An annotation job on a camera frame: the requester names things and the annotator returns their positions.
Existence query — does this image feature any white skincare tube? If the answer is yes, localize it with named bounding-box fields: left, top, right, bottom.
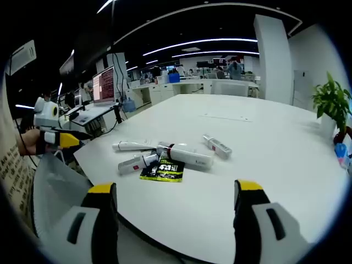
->
left=112, top=139, right=155, bottom=152

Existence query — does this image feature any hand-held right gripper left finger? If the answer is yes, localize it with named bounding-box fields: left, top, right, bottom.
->
left=41, top=181, right=119, bottom=264

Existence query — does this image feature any ceiling air conditioner unit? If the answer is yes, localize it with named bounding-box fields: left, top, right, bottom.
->
left=5, top=40, right=37, bottom=75

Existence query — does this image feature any blue packet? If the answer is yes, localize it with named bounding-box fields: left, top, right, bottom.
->
left=334, top=142, right=351, bottom=169

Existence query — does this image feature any dark hanging monitor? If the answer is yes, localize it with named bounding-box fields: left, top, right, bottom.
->
left=59, top=26, right=116, bottom=75

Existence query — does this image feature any small red-label skincare bottle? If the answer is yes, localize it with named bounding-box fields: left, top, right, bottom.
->
left=202, top=134, right=233, bottom=160
left=117, top=153, right=161, bottom=177

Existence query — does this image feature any green potted plant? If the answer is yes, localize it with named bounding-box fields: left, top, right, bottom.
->
left=312, top=71, right=352, bottom=135

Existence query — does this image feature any white office chair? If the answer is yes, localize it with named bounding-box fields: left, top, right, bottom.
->
left=211, top=79, right=250, bottom=97

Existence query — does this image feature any blue water jug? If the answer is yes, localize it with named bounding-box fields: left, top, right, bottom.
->
left=122, top=96, right=137, bottom=113

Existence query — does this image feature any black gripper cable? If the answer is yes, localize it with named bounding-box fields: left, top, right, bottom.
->
left=15, top=120, right=40, bottom=169

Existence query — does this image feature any black hanging cable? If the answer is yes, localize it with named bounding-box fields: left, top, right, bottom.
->
left=111, top=0, right=130, bottom=122

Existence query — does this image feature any white building pillar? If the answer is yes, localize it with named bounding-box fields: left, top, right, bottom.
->
left=253, top=14, right=293, bottom=106

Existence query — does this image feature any open laptop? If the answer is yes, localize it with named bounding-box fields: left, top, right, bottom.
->
left=71, top=65, right=118, bottom=128

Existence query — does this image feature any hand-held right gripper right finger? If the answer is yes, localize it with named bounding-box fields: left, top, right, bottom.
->
left=233, top=179, right=313, bottom=264

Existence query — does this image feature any dark red pot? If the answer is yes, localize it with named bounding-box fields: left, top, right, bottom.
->
left=333, top=125, right=352, bottom=145

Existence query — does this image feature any white lab counter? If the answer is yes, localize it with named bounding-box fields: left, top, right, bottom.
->
left=126, top=78, right=261, bottom=108

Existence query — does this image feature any white plant pot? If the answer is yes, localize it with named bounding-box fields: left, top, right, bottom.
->
left=320, top=112, right=338, bottom=138

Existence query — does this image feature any green skincare sachet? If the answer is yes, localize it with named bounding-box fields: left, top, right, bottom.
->
left=139, top=158, right=186, bottom=184

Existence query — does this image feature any large red-ringed skincare bottle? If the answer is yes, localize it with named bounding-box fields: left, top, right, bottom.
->
left=156, top=141, right=216, bottom=171

